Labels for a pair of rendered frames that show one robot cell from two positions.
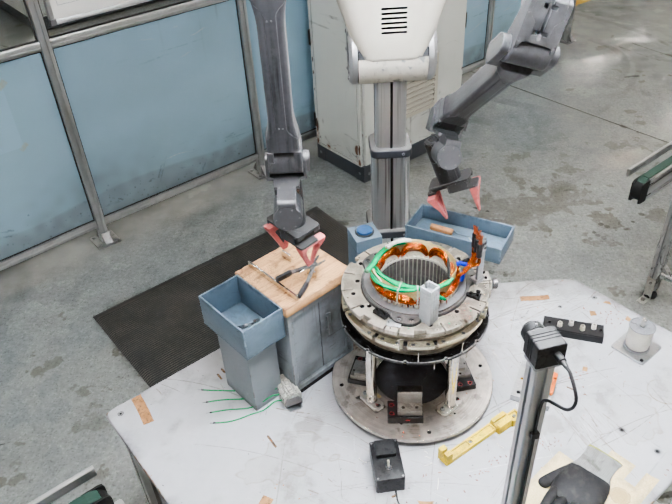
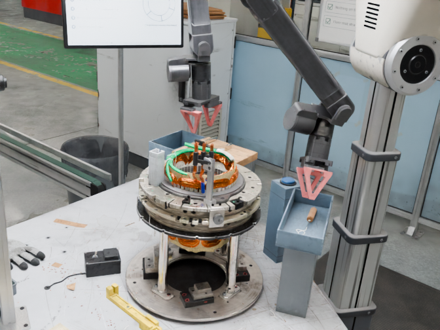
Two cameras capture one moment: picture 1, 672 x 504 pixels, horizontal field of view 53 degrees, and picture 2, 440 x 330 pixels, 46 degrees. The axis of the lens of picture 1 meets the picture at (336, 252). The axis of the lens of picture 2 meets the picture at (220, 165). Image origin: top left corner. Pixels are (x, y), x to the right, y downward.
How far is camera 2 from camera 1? 1.65 m
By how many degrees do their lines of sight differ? 65
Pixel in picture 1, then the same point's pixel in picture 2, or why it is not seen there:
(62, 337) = not seen: hidden behind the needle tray
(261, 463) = (112, 222)
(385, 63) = (361, 54)
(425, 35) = (384, 36)
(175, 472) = (107, 197)
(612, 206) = not seen: outside the picture
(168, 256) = (420, 266)
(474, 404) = (165, 306)
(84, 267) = not seen: hidden behind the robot
